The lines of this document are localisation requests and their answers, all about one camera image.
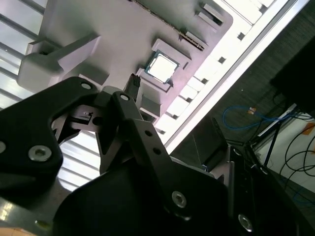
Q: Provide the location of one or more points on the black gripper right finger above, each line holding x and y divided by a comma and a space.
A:
256, 196

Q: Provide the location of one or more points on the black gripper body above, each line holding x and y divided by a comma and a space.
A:
118, 209

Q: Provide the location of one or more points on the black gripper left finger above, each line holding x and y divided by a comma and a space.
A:
29, 123

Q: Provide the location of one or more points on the silver CPU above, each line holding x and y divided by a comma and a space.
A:
162, 67

